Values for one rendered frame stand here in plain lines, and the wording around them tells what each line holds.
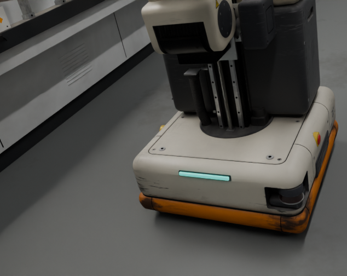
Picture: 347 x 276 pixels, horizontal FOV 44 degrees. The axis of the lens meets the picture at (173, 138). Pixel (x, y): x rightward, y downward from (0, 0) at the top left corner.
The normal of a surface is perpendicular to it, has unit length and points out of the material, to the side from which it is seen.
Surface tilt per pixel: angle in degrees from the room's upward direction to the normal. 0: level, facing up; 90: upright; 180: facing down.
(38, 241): 0
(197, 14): 98
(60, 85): 90
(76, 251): 0
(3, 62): 90
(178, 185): 90
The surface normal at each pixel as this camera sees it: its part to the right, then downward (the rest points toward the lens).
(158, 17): -0.41, 0.63
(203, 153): -0.21, -0.85
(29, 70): 0.87, 0.04
